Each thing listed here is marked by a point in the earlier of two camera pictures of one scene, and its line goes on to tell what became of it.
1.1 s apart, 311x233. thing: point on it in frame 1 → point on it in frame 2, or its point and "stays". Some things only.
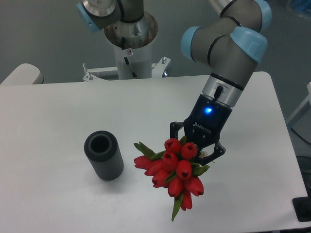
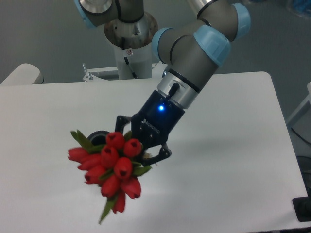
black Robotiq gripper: (205, 122) → (153, 124)
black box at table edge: (302, 207) stays
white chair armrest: (24, 74) stays
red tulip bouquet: (174, 168) → (115, 165)
